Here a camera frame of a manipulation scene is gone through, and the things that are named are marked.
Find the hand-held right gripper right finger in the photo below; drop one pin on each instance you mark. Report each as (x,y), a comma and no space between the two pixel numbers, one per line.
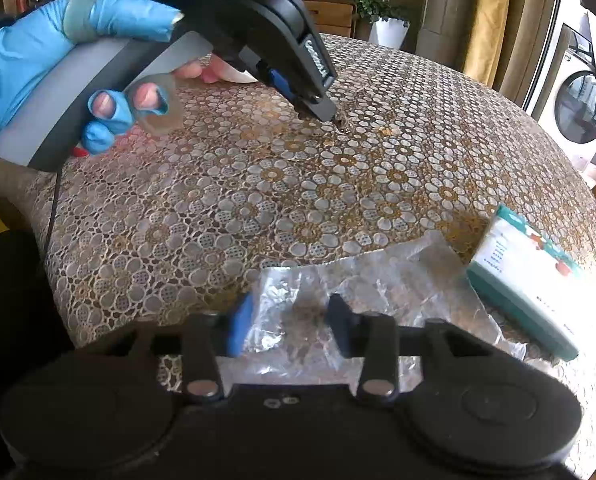
(339,327)

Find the white and teal tissue pack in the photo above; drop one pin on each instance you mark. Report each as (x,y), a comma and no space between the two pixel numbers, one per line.
(523,270)

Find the person's left hand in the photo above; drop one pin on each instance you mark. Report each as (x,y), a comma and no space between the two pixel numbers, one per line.
(28,60)

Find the white washing machine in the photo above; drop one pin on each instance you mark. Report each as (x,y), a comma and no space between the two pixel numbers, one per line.
(578,105)

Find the yellow curtain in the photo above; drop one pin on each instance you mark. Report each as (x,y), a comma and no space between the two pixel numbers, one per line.
(488,20)

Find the wooden sideboard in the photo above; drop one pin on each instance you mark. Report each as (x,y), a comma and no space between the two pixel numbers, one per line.
(328,17)

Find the white standing air conditioner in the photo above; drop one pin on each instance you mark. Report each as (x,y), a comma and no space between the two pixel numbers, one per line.
(443,10)

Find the patterned lace tablecloth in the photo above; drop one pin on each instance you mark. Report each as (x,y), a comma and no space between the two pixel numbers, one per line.
(278,200)

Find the clear crinkled plastic bag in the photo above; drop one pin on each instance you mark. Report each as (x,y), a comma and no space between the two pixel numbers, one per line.
(403,285)

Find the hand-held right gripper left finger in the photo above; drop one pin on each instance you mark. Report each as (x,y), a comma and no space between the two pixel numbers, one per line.
(238,330)

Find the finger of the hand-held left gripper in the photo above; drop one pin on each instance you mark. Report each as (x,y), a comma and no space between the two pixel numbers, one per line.
(280,80)
(323,105)

